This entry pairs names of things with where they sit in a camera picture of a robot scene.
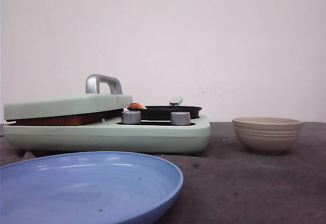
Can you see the orange shrimp pieces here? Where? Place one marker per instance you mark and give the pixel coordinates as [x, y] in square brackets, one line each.
[136, 105]

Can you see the beige ribbed bowl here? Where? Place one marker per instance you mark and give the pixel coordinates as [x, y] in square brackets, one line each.
[267, 135]

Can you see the mint green breakfast maker base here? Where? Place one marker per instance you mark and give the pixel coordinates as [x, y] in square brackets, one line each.
[111, 135]

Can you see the right silver control knob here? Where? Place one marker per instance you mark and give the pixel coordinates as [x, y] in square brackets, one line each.
[180, 118]

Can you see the silver control knob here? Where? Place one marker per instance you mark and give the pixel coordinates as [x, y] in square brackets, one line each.
[131, 117]
[180, 118]

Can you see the left silver control knob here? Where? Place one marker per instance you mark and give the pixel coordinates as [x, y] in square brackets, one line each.
[131, 117]

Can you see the blue plate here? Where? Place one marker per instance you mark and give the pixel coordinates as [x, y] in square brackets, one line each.
[91, 187]

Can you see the black frying pan green handle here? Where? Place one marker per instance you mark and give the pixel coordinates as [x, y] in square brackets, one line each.
[162, 112]

